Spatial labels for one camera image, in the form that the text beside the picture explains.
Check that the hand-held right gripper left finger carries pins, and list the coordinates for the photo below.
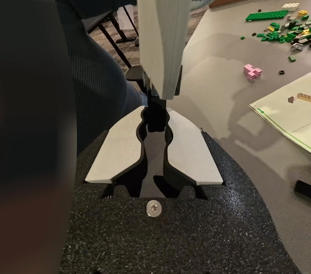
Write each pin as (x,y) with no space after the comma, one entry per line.
(119,150)

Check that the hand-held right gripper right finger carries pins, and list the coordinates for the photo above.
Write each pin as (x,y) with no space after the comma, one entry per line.
(192,155)

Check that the black block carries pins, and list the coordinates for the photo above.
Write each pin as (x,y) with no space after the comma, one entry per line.
(303,189)

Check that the long green toy brick plate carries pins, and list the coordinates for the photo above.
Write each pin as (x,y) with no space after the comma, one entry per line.
(266,15)

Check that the toy brick instruction booklet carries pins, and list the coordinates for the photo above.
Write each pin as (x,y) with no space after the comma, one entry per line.
(286,113)

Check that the small green toy brick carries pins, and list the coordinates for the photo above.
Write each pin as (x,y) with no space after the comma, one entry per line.
(292,58)

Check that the yellow toy brick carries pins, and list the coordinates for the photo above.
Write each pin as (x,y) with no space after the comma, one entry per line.
(302,13)

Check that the pink toy brick pig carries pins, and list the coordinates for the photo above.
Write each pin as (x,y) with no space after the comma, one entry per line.
(251,72)

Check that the white toy brick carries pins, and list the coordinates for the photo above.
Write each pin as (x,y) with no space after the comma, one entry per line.
(290,6)

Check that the black metal chair frame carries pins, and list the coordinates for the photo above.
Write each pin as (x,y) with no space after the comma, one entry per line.
(107,33)

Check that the grey desk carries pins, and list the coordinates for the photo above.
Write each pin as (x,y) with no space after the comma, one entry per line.
(218,108)

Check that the pile of toy bricks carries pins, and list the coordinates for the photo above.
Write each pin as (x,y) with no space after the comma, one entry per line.
(289,33)

